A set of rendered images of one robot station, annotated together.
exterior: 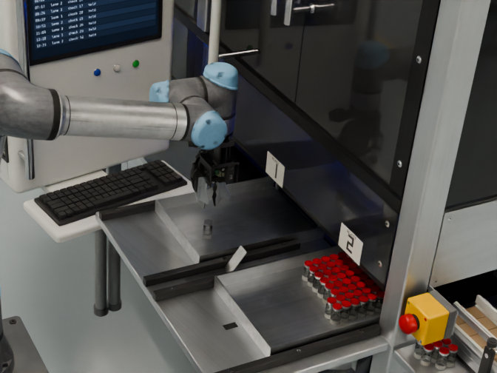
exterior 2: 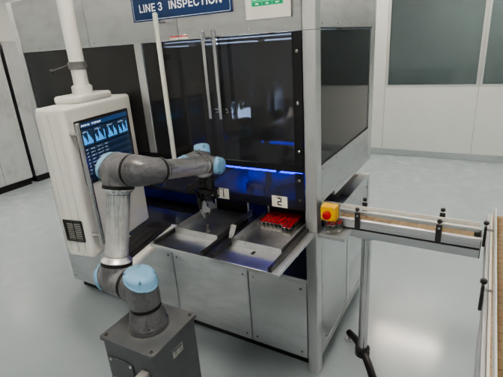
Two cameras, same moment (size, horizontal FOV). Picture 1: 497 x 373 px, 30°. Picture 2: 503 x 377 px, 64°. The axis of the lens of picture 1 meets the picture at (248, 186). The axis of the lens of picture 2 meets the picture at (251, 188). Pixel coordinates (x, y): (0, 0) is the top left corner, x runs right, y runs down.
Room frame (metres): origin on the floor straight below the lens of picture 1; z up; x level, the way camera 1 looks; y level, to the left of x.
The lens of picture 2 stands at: (0.14, 0.76, 1.76)
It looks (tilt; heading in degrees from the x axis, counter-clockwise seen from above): 20 degrees down; 331
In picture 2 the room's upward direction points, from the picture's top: 4 degrees counter-clockwise
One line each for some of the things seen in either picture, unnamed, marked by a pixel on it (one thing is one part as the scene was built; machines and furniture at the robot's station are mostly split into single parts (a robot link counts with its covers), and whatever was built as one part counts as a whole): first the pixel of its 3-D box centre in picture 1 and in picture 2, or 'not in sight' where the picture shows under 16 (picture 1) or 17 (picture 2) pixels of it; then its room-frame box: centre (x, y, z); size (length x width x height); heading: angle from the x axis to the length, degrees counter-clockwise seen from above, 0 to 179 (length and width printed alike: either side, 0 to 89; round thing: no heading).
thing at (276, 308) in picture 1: (309, 297); (272, 231); (1.63, -0.16, 0.90); 0.34 x 0.26 x 0.04; 120
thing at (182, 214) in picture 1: (239, 218); (215, 220); (1.92, 0.02, 0.90); 0.34 x 0.26 x 0.04; 120
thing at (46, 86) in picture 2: not in sight; (58, 99); (3.03, 0.55, 1.51); 0.48 x 0.01 x 0.59; 30
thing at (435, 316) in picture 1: (428, 317); (330, 211); (1.47, -0.38, 1.00); 0.08 x 0.07 x 0.07; 120
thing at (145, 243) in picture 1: (244, 271); (236, 236); (1.74, -0.01, 0.87); 0.70 x 0.48 x 0.02; 30
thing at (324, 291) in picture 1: (325, 290); (276, 226); (1.65, -0.19, 0.90); 0.18 x 0.02 x 0.05; 30
